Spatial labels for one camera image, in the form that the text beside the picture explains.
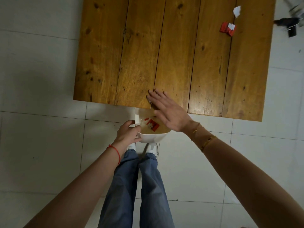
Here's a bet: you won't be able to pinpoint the person's right hand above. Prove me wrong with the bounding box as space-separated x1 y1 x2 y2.
146 89 196 133

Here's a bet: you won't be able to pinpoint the person's left hand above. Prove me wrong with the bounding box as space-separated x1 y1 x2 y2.
113 120 142 153

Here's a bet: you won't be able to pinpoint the white plastic container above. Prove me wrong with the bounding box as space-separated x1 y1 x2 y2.
128 107 171 144

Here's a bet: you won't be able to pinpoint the person's left forearm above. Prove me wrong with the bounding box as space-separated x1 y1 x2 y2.
23 144 122 228

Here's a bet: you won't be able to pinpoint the person's right forearm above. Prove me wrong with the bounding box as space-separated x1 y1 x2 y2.
190 124 304 228

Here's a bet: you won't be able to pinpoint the large red paper scrap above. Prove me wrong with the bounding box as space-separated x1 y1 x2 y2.
146 119 160 132

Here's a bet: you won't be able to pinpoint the white right shoe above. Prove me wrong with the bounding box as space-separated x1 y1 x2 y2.
145 142 159 158

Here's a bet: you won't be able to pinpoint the blue jeans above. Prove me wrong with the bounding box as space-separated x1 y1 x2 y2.
98 149 175 228

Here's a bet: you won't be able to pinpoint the red and white torn wrapper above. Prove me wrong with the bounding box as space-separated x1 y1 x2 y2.
219 21 237 37

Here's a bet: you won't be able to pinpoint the black and grey tripod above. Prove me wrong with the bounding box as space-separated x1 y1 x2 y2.
273 0 304 38

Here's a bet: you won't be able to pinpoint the red string bracelet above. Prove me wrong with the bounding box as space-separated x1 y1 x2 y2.
107 144 121 165

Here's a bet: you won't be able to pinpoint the thin gold bracelet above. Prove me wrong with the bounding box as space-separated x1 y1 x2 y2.
191 122 200 140

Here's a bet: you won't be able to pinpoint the wide gold bracelet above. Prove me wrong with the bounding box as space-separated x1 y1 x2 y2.
200 136 217 152

